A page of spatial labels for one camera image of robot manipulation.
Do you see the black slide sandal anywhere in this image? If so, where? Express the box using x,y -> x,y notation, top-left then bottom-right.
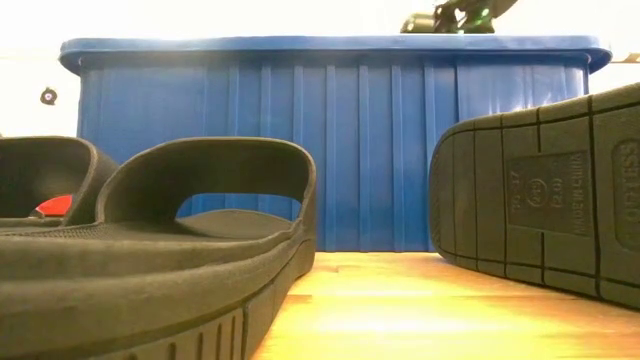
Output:
428,82 -> 640,310
0,137 -> 317,360
0,135 -> 120,230

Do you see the large blue plastic bin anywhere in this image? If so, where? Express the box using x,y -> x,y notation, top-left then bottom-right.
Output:
58,34 -> 612,253

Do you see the red background bin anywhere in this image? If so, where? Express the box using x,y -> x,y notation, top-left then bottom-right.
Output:
35,194 -> 74,219

